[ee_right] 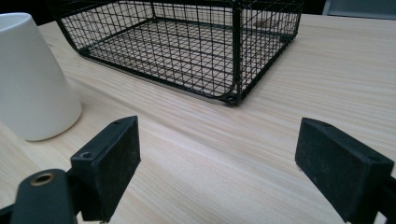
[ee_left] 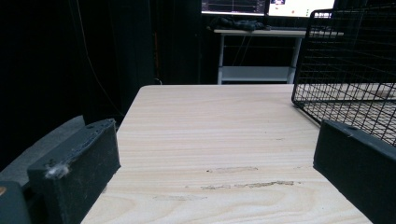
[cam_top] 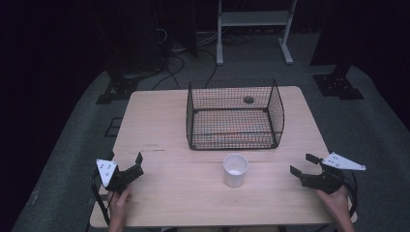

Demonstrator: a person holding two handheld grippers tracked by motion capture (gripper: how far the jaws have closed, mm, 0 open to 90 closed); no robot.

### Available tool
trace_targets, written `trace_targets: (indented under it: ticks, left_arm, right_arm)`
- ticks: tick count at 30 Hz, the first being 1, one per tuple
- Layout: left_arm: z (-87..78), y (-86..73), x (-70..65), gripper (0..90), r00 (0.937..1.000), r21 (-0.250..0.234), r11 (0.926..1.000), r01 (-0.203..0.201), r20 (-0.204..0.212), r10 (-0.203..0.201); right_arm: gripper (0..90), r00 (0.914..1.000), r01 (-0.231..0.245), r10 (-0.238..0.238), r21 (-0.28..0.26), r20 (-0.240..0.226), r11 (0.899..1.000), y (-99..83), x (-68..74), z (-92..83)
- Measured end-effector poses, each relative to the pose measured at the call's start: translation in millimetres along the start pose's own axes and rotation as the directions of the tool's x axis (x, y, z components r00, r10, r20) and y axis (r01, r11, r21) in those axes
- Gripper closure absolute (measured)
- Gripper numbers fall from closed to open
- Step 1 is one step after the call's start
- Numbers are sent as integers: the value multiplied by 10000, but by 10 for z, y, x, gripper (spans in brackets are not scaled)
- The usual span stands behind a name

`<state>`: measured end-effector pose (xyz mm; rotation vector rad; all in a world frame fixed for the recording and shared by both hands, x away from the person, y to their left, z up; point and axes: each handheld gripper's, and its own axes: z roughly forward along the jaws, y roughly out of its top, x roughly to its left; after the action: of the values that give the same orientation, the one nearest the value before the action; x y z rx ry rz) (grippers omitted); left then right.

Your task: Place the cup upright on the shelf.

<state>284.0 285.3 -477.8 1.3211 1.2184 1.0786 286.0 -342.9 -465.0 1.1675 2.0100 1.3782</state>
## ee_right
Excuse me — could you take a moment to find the white cup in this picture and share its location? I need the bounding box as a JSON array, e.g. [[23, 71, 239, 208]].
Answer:
[[0, 12, 83, 142]]

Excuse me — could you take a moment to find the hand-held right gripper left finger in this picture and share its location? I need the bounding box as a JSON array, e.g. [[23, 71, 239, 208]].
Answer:
[[70, 115, 142, 223]]

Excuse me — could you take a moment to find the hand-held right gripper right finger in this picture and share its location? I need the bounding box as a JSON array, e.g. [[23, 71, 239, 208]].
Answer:
[[294, 117, 395, 224]]

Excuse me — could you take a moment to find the black wire basket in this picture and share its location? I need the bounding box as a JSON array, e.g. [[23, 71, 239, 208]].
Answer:
[[46, 0, 304, 106]]

